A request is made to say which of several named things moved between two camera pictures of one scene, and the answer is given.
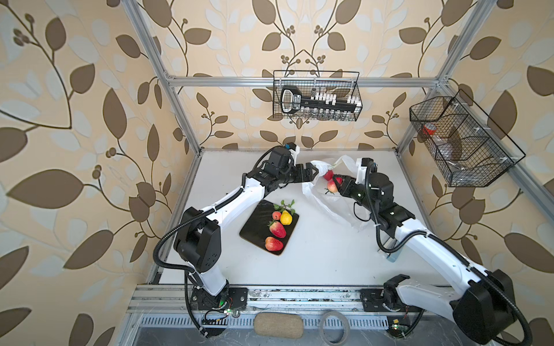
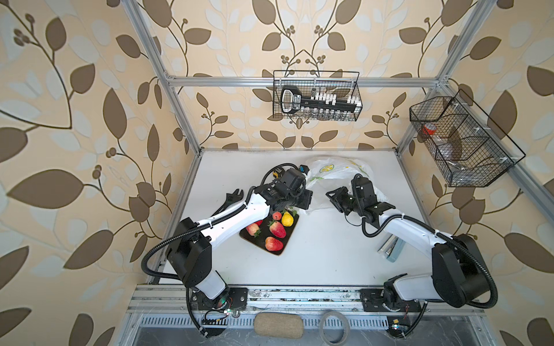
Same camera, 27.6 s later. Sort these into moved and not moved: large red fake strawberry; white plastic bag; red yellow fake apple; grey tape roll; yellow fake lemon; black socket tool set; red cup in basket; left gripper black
Moved: left gripper black; white plastic bag
Not moved: grey tape roll; red cup in basket; red yellow fake apple; yellow fake lemon; black socket tool set; large red fake strawberry
